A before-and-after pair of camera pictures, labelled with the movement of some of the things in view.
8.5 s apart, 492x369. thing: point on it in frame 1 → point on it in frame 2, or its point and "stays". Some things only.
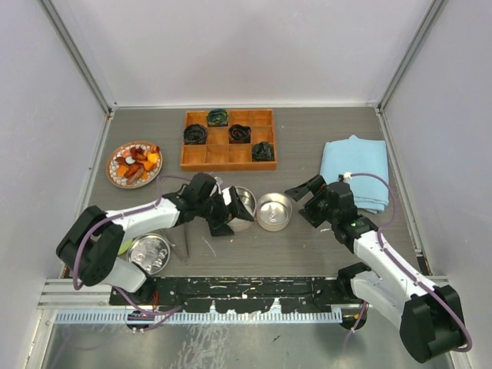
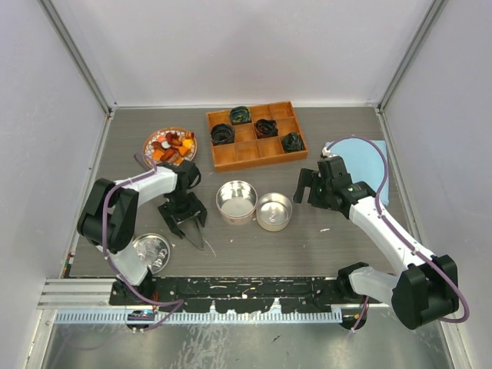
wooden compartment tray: [217, 154] → [247, 150]
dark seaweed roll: [263, 151] → [293, 142]
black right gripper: [299, 192] → [310, 178]
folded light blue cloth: [359, 156] stays
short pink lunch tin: [274, 211] stays
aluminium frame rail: [61, 294] stays
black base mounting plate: [238, 294] stays
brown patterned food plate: [131, 164] → [170, 145]
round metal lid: [151, 252] stays
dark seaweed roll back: [217, 118] → [241, 114]
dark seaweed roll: [238, 134] → [266, 128]
